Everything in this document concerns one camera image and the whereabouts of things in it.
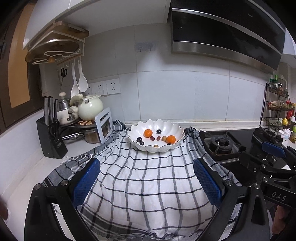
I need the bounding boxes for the wall socket panel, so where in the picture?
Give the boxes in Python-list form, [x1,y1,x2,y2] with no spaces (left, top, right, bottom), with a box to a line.
[85,78,121,96]

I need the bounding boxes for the cream ceramic pot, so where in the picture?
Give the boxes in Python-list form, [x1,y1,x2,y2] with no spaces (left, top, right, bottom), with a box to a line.
[75,94,104,121]

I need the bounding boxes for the person right hand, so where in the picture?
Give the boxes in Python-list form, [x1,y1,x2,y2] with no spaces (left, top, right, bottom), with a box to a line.
[271,205,295,240]

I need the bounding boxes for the wall shelf with boards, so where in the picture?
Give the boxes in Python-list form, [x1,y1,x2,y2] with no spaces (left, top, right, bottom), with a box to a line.
[25,21,89,65]

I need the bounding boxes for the gas stove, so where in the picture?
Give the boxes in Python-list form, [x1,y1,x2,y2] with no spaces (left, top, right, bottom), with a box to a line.
[199,127,288,168]

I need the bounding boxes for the person hand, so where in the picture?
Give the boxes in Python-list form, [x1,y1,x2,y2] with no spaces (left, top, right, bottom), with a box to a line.
[0,198,10,222]

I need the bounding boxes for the range hood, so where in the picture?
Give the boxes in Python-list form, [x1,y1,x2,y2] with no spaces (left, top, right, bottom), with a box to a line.
[170,1,285,73]

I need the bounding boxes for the white scalloped bowl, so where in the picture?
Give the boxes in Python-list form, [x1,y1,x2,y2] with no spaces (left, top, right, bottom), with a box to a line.
[127,119,185,153]

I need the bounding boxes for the wall hook strip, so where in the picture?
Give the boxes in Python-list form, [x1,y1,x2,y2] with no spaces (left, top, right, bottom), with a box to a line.
[134,42,156,53]

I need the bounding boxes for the steel pot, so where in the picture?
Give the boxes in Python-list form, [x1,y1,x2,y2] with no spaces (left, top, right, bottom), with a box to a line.
[80,123,110,144]

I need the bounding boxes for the black knife block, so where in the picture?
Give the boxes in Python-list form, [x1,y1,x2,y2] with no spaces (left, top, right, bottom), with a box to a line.
[36,96,68,159]

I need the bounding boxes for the spice rack with bottles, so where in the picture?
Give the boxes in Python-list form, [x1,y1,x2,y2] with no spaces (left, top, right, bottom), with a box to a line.
[259,74,295,145]

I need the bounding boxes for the checked kitchen towel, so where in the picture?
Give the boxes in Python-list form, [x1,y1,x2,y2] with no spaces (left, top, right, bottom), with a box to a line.
[43,120,238,240]

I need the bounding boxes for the orange mandarin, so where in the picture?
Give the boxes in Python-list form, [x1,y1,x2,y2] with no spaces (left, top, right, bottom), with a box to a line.
[166,135,176,144]
[144,129,153,138]

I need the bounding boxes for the white hanging spoon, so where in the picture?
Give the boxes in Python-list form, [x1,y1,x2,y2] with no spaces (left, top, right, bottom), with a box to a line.
[70,60,88,98]

